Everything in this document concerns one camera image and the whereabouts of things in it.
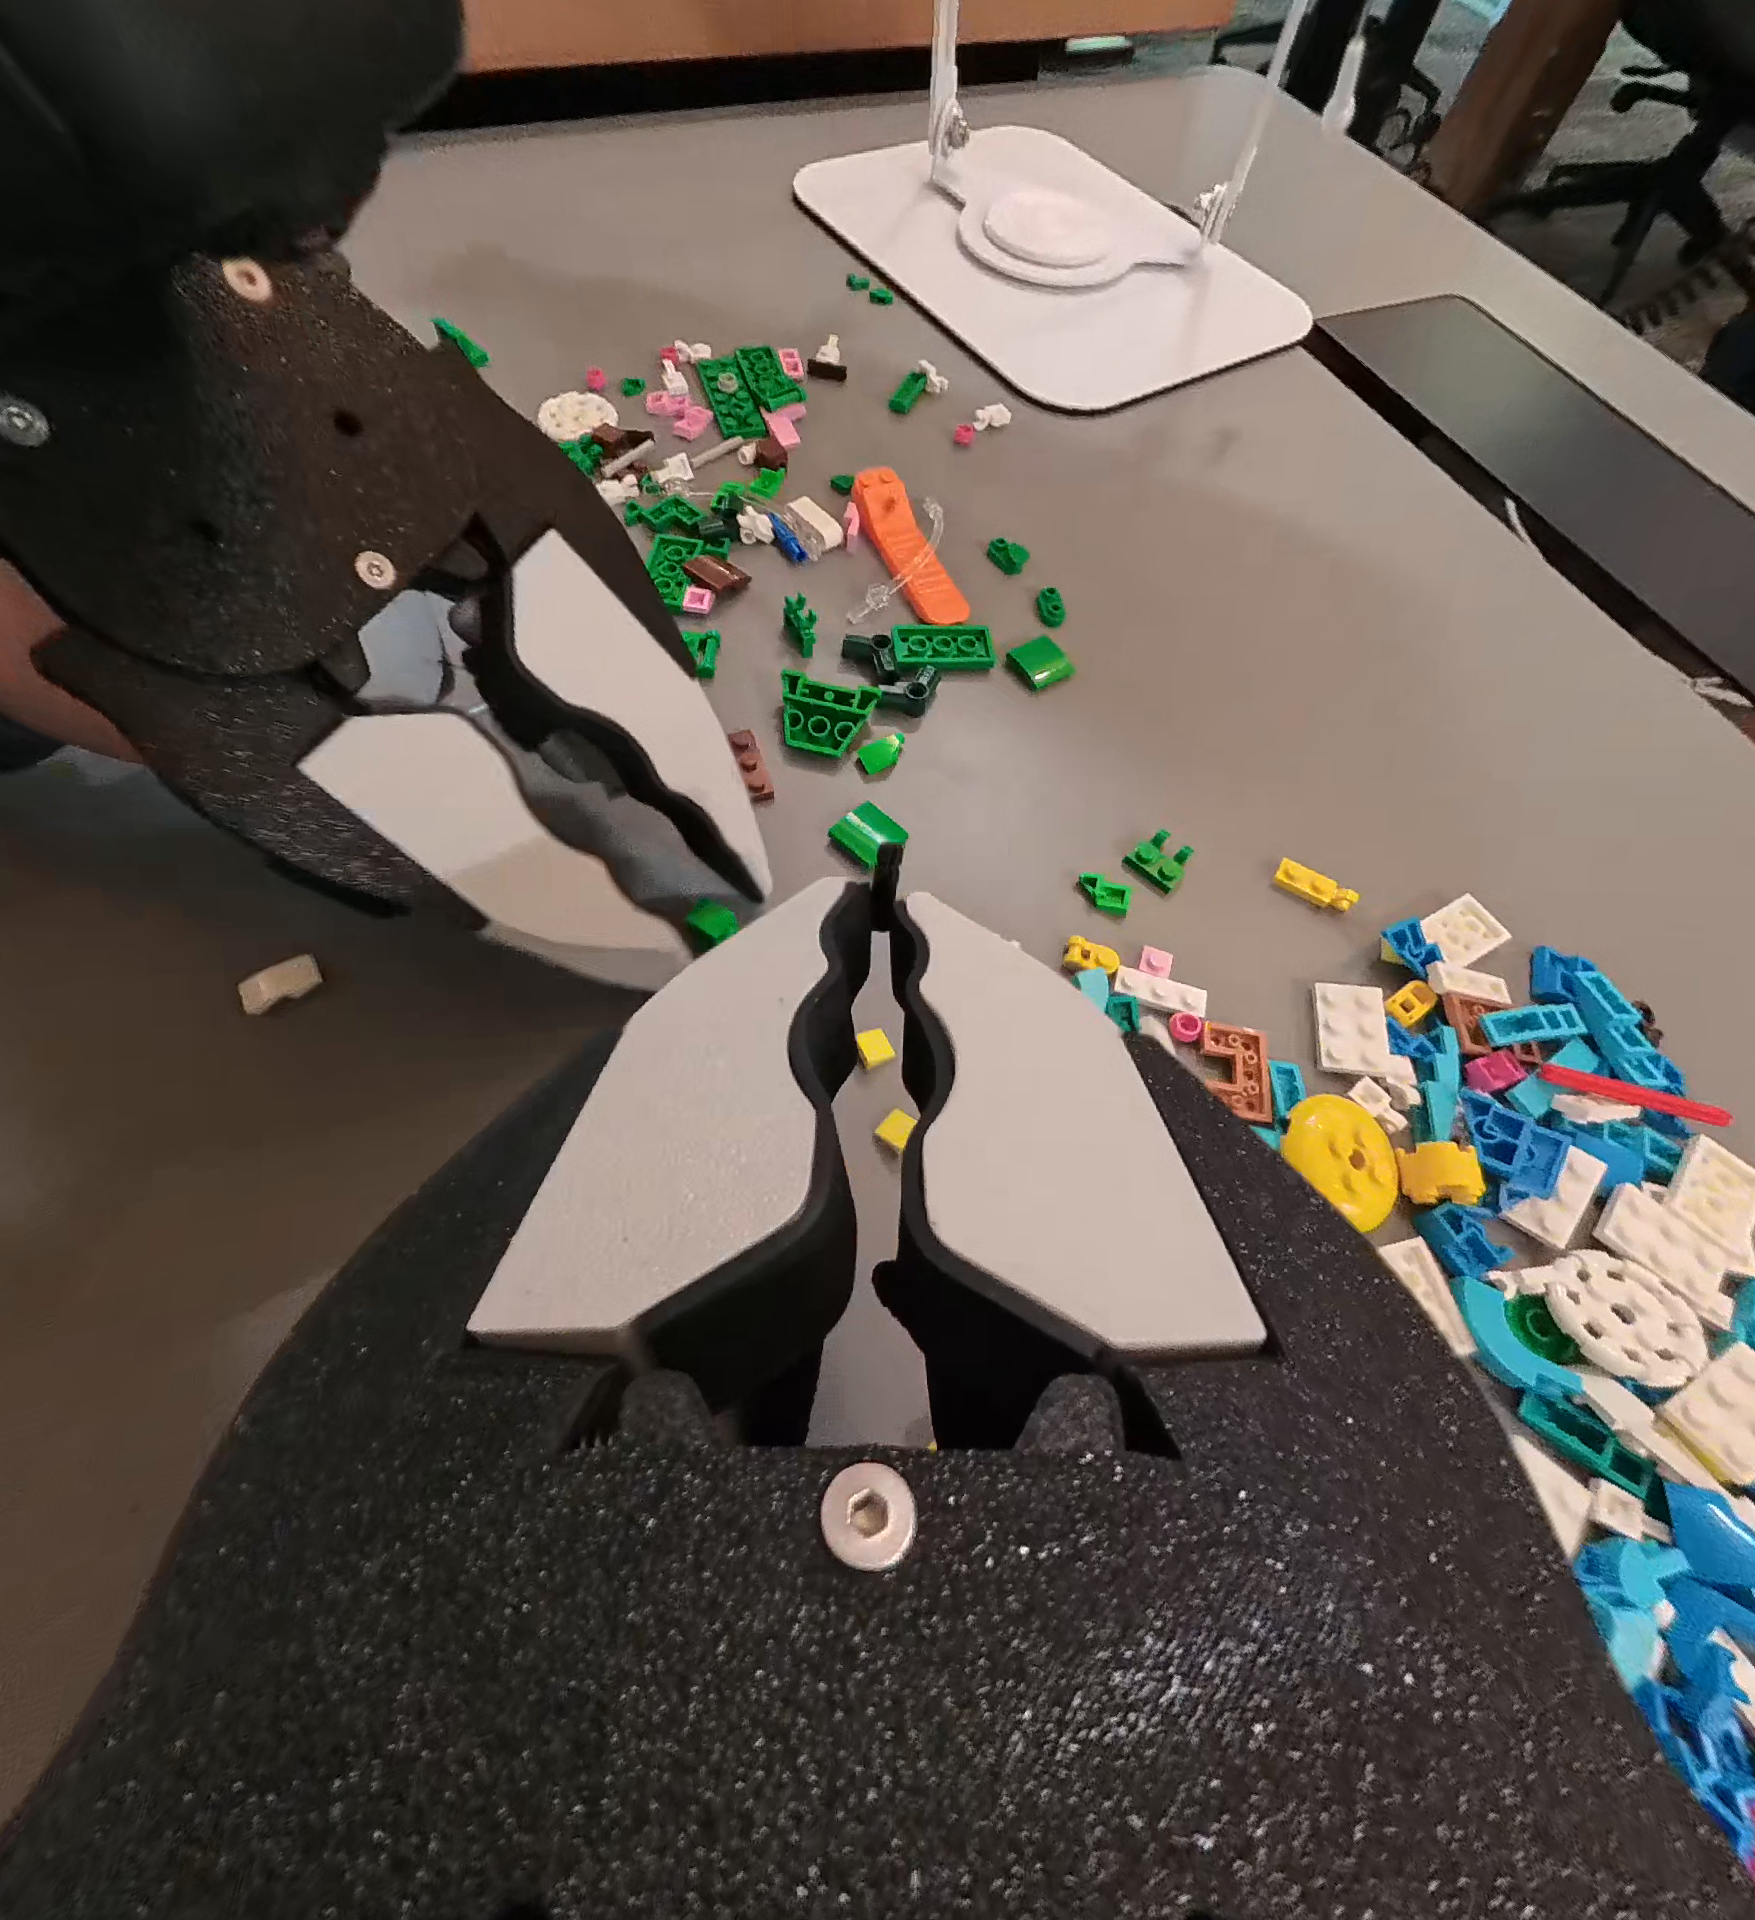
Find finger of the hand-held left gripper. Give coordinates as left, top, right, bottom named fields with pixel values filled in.
left=490, top=524, right=775, bottom=909
left=294, top=708, right=700, bottom=992

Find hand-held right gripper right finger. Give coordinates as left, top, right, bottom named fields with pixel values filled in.
left=878, top=895, right=1268, bottom=1449

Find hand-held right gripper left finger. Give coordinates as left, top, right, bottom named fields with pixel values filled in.
left=468, top=877, right=873, bottom=1447

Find pile of colourful toy bricks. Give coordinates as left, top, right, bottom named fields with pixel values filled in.
left=1063, top=854, right=1755, bottom=1920

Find scattered pink yellow toy bricks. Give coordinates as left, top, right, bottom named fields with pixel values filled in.
left=852, top=1027, right=921, bottom=1153

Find orange brick separator tool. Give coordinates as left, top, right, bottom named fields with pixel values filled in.
left=848, top=467, right=972, bottom=626

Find scatter of green toy bricks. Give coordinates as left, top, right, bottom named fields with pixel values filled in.
left=428, top=271, right=1200, bottom=920

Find white acrylic stand base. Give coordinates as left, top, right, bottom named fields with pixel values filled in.
left=790, top=0, right=1313, bottom=414

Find grey wooden-edged table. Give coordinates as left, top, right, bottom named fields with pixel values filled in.
left=464, top=0, right=1238, bottom=76

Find black office chair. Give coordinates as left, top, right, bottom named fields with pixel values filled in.
left=1493, top=0, right=1755, bottom=324

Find black table cable cover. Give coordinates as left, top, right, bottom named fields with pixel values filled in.
left=1311, top=294, right=1755, bottom=704

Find wooden support post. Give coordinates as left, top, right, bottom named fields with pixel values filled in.
left=1423, top=0, right=1629, bottom=220

